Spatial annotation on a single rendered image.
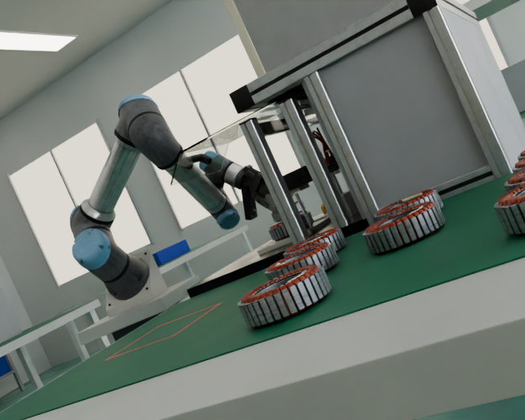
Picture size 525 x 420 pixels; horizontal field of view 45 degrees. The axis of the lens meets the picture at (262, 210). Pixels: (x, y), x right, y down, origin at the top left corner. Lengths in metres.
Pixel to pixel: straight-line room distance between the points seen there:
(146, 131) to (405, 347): 1.42
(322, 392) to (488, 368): 0.12
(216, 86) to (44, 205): 3.03
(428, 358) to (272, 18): 1.05
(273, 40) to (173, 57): 5.88
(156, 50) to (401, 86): 6.28
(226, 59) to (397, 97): 5.76
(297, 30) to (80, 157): 6.91
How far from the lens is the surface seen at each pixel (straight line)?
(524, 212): 0.63
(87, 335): 2.07
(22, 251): 9.20
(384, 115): 1.22
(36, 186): 8.75
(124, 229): 7.95
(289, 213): 1.31
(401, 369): 0.46
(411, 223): 0.85
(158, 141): 1.80
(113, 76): 7.74
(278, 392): 0.50
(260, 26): 1.41
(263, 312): 0.72
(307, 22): 1.37
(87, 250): 1.97
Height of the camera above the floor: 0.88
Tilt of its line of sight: 1 degrees down
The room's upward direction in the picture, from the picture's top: 24 degrees counter-clockwise
